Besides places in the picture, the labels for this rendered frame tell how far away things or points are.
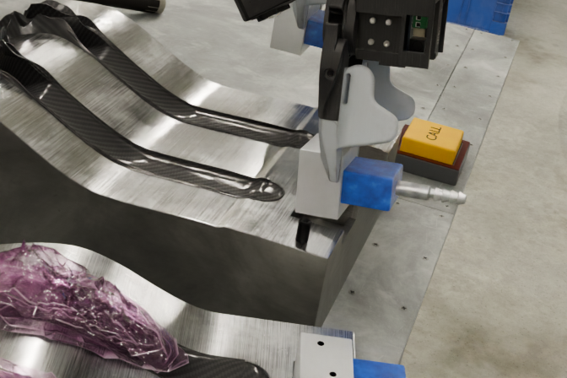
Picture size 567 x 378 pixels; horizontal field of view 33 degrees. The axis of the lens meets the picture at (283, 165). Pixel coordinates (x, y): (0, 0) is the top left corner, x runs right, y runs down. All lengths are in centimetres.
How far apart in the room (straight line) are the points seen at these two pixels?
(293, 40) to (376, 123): 34
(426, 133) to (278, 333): 44
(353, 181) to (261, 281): 11
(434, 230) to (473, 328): 129
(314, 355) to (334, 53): 22
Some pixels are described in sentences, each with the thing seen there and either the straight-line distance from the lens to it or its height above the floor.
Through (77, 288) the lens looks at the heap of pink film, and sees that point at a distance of 65.
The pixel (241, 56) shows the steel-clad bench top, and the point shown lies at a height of 80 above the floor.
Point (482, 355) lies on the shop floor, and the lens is 220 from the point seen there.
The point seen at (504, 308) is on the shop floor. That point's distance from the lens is 236.
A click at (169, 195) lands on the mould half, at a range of 80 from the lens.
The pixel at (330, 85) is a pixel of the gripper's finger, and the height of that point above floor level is 101.
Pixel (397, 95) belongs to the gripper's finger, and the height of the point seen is 99.
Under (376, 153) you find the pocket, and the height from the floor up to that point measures 88.
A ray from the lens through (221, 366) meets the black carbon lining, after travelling 69.
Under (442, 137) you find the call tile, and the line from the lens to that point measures 110.
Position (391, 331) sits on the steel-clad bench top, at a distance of 84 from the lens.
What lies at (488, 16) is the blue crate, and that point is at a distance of 408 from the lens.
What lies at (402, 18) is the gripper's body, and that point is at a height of 107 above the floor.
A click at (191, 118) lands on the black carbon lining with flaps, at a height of 88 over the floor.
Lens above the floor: 130
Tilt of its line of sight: 28 degrees down
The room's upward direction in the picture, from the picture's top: 10 degrees clockwise
